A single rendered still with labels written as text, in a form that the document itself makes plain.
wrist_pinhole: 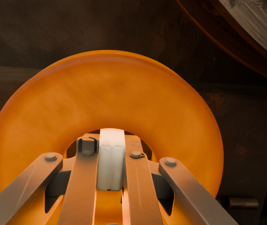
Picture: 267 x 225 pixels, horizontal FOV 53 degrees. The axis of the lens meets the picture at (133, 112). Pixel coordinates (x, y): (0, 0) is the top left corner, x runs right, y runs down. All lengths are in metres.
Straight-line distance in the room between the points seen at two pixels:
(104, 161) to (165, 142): 0.04
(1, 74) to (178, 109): 0.16
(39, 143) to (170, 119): 0.08
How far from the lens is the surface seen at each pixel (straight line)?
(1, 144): 0.18
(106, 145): 0.15
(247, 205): 0.31
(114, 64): 0.16
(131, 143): 0.17
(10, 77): 0.26
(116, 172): 0.16
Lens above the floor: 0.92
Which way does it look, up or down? 16 degrees down
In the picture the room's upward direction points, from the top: 5 degrees clockwise
